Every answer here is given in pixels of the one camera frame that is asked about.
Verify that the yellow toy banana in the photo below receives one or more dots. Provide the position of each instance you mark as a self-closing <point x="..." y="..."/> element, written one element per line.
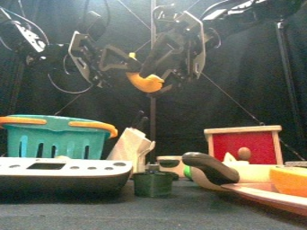
<point x="146" y="82"/>

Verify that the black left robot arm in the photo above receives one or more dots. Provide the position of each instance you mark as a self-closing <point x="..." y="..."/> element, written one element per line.
<point x="17" y="36"/>

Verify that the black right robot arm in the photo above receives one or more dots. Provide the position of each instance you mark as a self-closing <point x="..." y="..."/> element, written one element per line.
<point x="247" y="15"/>

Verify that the red wooden box with knob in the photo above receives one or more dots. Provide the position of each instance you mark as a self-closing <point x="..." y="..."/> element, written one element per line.
<point x="243" y="145"/>

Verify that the green toy piece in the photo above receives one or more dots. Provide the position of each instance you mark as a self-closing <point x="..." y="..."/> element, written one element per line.
<point x="187" y="173"/>

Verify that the white toy appliance black base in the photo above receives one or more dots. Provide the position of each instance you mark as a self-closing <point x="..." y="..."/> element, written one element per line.
<point x="60" y="173"/>

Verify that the dark green cup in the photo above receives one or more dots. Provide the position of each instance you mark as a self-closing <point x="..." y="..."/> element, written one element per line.
<point x="152" y="185"/>

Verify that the white cylinder toy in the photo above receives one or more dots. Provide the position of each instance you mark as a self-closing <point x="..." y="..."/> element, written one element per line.
<point x="255" y="173"/>

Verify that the grey flat lid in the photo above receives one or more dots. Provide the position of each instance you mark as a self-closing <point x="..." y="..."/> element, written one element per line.
<point x="296" y="164"/>

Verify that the orange fruit half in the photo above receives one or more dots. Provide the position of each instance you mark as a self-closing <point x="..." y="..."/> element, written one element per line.
<point x="290" y="181"/>

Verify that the pink wooden tray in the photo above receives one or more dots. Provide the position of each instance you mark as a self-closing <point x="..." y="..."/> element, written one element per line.
<point x="271" y="197"/>

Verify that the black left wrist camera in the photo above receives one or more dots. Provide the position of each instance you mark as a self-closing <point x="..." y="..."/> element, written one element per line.
<point x="95" y="25"/>

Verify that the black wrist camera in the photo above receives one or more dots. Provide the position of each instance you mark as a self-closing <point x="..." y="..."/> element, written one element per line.
<point x="95" y="25"/>
<point x="166" y="16"/>

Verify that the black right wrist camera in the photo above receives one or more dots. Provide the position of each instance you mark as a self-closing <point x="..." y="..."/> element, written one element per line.
<point x="166" y="16"/>

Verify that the black vertical frame pole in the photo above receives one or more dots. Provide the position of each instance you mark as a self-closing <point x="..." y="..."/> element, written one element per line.
<point x="152" y="119"/>

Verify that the black slanted frame pole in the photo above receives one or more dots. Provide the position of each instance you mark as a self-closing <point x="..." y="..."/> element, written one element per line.
<point x="288" y="75"/>

